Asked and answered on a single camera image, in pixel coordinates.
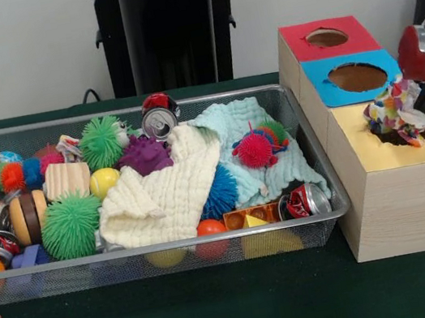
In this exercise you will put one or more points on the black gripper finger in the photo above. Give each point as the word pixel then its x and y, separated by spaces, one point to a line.
pixel 423 97

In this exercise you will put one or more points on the colourful patterned cloth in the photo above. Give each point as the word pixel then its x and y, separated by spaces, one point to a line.
pixel 393 110

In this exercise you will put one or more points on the wooden box three holes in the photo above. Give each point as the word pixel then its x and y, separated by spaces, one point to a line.
pixel 402 208

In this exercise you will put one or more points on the crushed red soda can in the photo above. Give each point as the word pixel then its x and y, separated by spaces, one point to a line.
pixel 304 200

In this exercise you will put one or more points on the pink spiky rubber toy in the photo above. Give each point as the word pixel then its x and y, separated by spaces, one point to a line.
pixel 252 148

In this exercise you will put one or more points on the mint waffle cloth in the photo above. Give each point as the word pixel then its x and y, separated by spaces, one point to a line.
pixel 238 117

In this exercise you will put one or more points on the uncrushed red soda can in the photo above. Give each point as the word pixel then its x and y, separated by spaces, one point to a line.
pixel 157 123

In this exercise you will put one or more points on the cream waffle cloth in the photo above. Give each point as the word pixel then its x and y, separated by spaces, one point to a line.
pixel 163 205

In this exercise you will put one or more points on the purple spiky rubber toy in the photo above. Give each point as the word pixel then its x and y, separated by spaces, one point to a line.
pixel 143 154

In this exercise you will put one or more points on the dark green table cloth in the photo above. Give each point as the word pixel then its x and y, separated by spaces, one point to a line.
pixel 222 309

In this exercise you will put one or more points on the green puffer toy white face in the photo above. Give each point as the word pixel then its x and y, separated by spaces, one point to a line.
pixel 102 141

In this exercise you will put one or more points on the plain green puffer ball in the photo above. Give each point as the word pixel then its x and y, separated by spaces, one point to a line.
pixel 69 225

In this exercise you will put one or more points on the multicoloured fuzzy caterpillar toy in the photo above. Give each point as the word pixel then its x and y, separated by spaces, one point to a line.
pixel 12 178

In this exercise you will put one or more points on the wooden toy burger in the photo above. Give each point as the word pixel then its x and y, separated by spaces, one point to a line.
pixel 21 219

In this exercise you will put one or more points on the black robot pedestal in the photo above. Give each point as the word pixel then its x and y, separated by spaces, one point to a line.
pixel 169 30

